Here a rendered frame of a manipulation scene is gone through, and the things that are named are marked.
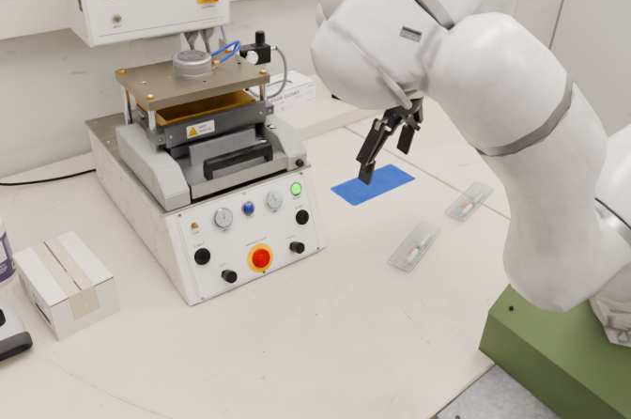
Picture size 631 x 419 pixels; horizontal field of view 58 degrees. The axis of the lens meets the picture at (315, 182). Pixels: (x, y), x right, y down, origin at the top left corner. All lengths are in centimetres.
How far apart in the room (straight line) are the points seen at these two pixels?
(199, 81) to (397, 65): 72
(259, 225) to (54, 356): 45
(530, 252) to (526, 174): 12
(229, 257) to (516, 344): 56
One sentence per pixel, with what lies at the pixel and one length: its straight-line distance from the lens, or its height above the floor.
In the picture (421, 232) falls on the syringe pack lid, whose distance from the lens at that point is 135.
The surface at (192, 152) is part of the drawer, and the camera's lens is 116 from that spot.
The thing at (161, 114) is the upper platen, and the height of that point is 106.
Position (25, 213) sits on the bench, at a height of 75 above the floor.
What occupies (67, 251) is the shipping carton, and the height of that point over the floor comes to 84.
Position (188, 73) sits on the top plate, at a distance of 120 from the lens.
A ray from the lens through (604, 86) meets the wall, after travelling 338.
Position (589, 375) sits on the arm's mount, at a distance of 102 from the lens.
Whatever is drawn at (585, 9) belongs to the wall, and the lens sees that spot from 336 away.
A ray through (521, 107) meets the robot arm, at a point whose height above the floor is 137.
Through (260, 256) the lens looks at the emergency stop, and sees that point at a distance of 120.
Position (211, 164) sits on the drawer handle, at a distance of 111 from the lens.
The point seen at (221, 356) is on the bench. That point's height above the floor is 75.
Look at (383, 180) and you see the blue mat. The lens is 155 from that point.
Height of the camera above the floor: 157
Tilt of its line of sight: 33 degrees down
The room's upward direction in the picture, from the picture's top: 3 degrees clockwise
